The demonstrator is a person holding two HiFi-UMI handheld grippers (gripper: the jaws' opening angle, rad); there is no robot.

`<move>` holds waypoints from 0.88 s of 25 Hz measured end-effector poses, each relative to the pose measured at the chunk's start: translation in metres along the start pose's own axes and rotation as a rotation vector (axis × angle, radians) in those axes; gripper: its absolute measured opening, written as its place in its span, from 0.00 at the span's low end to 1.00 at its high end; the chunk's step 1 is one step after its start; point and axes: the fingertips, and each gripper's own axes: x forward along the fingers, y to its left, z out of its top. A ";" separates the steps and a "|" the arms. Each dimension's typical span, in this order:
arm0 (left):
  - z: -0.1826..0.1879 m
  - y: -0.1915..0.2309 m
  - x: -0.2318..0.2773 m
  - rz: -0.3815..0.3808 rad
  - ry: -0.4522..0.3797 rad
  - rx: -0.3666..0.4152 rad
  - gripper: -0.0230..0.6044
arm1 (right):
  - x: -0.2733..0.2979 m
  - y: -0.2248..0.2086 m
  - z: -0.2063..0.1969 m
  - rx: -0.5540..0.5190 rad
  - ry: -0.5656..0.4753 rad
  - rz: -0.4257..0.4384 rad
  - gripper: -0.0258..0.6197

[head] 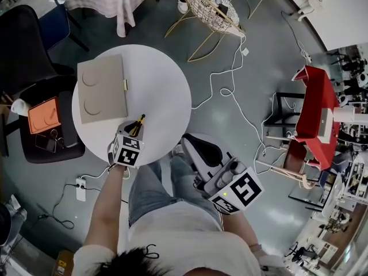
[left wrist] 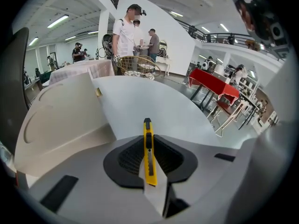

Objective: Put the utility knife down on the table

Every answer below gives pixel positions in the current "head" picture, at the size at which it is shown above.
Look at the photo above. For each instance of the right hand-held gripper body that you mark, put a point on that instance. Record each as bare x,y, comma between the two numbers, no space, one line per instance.
244,188

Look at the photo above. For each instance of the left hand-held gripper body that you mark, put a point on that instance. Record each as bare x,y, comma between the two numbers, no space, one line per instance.
125,152

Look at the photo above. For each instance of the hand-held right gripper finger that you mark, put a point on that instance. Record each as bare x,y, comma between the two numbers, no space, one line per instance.
217,144
195,165

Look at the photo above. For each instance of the person's left forearm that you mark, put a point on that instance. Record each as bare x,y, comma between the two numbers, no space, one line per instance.
107,206

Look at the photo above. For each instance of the person's right forearm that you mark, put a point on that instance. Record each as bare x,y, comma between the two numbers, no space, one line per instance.
241,229

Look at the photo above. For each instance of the person's right shoe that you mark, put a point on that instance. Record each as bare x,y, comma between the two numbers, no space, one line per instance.
178,151

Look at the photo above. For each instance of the flat beige box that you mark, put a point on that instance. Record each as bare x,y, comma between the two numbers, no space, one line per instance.
102,89

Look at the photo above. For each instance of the round white table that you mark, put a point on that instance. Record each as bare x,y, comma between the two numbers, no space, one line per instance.
155,91

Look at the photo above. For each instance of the person's legs in jeans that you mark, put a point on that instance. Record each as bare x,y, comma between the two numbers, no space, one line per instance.
149,194

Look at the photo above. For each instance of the wooden chair with red seat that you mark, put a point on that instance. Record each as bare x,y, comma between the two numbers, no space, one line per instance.
296,154

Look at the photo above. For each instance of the eyeglasses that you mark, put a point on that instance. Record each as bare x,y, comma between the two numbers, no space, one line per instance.
59,139

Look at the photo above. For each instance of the person's light t-shirt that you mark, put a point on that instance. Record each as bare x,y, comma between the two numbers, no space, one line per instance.
184,234

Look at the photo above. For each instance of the black tablet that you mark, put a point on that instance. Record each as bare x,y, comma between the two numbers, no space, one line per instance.
44,142

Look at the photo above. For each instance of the orange box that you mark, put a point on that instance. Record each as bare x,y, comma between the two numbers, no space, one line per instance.
43,116

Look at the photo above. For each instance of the white charger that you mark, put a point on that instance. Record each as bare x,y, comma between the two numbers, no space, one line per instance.
245,51

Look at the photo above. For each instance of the white box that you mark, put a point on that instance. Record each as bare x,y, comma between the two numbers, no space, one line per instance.
326,125

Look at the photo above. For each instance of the white cup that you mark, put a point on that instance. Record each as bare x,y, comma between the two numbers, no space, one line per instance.
19,106

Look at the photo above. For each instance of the black mesh office chair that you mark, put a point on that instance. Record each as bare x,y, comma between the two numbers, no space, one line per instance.
26,53

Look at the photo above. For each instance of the blue chair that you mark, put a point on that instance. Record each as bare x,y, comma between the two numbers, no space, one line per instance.
56,24

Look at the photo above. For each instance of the white cylinder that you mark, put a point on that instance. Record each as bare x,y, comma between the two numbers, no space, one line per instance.
345,114

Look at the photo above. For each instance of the cardboard box with yellow label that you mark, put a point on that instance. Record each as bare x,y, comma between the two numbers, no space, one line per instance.
64,264

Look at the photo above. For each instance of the black phone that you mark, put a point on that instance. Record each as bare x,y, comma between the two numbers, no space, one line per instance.
223,9

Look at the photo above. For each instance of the black metal stool frame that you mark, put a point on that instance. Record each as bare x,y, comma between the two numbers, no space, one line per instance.
277,108

